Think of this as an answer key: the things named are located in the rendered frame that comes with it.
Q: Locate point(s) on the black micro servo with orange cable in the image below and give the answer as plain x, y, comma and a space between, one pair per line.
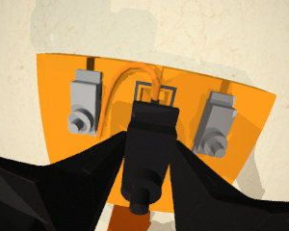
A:
149, 144

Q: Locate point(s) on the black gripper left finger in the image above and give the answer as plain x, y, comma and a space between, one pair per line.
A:
69, 195

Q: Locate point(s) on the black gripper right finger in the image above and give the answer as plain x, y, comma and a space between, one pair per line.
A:
204, 201

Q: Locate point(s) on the orange flat panel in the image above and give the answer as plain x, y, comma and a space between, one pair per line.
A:
220, 120

